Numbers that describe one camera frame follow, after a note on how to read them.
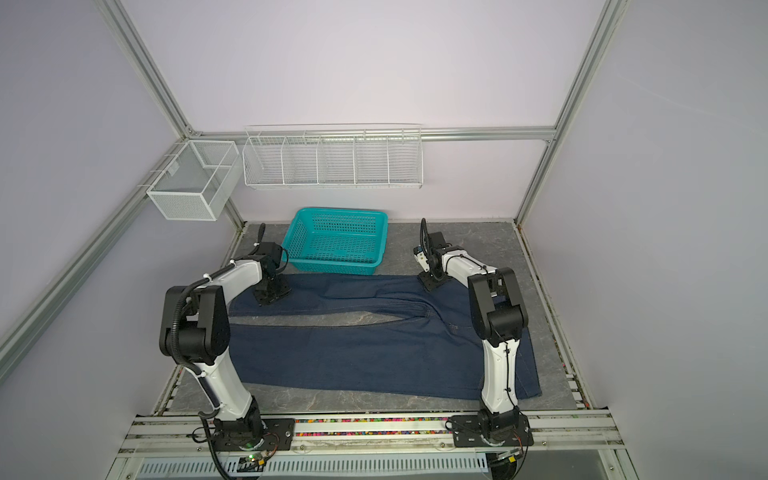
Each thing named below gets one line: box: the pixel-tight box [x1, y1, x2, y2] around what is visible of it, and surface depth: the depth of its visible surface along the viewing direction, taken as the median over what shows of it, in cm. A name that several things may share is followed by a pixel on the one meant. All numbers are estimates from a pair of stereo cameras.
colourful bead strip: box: [295, 418, 453, 437], surface depth 77 cm
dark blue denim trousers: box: [229, 274, 542, 401], surface depth 89 cm
